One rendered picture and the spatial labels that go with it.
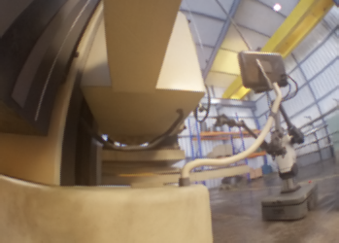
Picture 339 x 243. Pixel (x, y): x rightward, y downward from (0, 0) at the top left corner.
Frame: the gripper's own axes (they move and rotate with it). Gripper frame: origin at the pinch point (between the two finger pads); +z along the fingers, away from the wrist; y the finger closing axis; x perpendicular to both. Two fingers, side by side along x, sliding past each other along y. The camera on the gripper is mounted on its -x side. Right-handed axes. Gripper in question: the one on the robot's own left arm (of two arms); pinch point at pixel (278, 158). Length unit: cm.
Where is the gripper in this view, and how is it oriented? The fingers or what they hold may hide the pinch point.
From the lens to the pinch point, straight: 141.0
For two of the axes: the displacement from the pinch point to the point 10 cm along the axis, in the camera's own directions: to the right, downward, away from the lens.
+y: 3.7, -4.0, -8.4
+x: 8.4, 5.3, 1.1
